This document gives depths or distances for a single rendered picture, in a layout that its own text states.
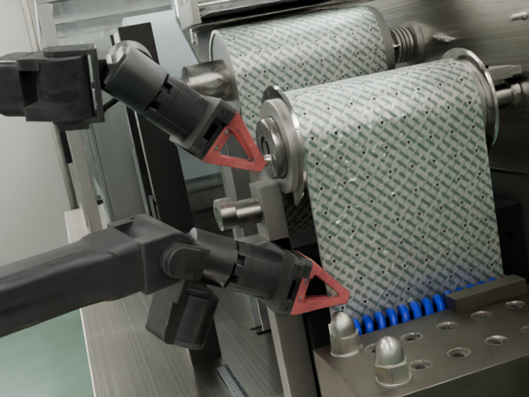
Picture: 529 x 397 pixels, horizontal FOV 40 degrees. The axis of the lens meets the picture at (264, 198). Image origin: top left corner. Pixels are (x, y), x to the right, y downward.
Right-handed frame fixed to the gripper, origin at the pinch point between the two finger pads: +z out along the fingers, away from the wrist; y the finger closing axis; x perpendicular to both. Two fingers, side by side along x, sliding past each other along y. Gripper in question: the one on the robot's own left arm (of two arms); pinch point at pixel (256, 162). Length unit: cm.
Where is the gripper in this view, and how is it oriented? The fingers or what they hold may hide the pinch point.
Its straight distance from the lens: 86.9
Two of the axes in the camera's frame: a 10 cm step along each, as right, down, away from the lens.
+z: 7.7, 5.1, 3.8
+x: 5.4, -8.4, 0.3
